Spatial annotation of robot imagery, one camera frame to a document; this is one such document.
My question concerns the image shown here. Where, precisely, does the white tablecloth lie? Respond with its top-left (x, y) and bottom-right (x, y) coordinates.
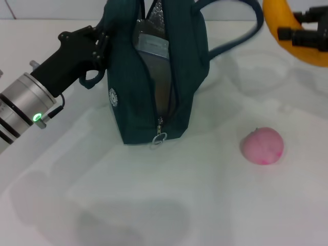
top-left (0, 19), bottom-right (328, 246)

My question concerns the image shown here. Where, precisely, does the yellow banana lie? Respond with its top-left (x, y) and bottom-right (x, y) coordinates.
top-left (262, 0), bottom-right (328, 68)

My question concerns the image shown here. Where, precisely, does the metal zipper pull ring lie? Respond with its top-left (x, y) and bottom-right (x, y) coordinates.
top-left (150, 116), bottom-right (168, 150)

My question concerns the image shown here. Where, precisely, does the clear blue-rimmed food container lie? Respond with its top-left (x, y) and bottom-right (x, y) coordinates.
top-left (133, 33), bottom-right (177, 116)

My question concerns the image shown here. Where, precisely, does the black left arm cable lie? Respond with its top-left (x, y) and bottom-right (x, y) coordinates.
top-left (35, 93), bottom-right (66, 129)

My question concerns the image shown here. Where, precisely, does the dark blue fabric lunch bag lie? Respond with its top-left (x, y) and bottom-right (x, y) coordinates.
top-left (78, 0), bottom-right (264, 147)

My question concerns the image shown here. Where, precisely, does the pink peach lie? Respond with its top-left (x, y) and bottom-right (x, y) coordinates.
top-left (239, 127), bottom-right (284, 165)

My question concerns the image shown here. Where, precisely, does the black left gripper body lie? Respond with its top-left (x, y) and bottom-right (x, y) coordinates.
top-left (29, 25), bottom-right (103, 98)

